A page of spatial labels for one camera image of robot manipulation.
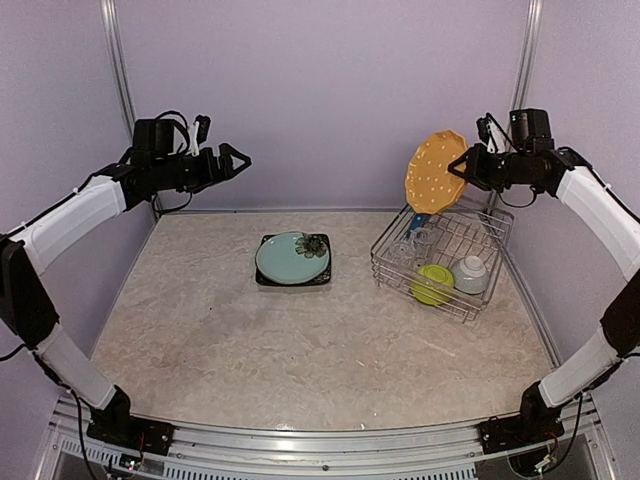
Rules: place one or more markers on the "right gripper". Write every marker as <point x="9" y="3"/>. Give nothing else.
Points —
<point x="475" y="168"/>

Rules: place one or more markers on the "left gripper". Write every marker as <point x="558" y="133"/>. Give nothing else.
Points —
<point x="211" y="172"/>

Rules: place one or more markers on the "orange polka dot plate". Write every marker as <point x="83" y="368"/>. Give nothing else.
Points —
<point x="429" y="187"/>

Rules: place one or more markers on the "pale green round plate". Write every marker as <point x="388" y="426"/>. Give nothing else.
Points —
<point x="290" y="257"/>

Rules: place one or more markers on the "black floral square plate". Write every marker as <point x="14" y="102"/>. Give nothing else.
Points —
<point x="320" y="277"/>

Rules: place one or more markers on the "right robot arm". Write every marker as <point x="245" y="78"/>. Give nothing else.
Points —
<point x="568" y="177"/>

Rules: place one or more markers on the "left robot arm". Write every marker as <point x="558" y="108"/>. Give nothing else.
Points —
<point x="29" y="250"/>

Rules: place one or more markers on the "blue polka dot plate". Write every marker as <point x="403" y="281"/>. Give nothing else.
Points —
<point x="417" y="221"/>

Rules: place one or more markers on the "clear glass cup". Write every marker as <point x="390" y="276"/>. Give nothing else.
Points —
<point x="424" y="241"/>
<point x="401" y="253"/>

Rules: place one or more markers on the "white ribbed ceramic bowl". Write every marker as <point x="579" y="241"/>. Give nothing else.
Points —
<point x="470" y="275"/>

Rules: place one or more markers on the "lime green bowl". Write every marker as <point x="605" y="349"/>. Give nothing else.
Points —
<point x="432" y="285"/>

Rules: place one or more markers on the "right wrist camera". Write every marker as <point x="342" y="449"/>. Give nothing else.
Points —
<point x="490" y="134"/>

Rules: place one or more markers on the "aluminium frame rail back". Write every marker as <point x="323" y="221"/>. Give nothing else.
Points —
<point x="393" y="209"/>

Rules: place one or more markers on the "wire dish rack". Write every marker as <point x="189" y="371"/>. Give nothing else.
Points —
<point x="448" y="261"/>

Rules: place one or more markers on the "aluminium frame post right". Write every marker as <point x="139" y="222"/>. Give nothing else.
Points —
<point x="528" y="54"/>

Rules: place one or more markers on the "aluminium frame post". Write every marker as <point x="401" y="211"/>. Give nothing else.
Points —
<point x="118" y="65"/>
<point x="528" y="54"/>

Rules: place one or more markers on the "aluminium frame post left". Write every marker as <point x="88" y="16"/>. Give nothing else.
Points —
<point x="118" y="65"/>

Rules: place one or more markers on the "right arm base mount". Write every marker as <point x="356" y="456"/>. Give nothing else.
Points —
<point x="499" y="434"/>

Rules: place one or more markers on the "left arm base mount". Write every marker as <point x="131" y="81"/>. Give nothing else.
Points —
<point x="142" y="434"/>

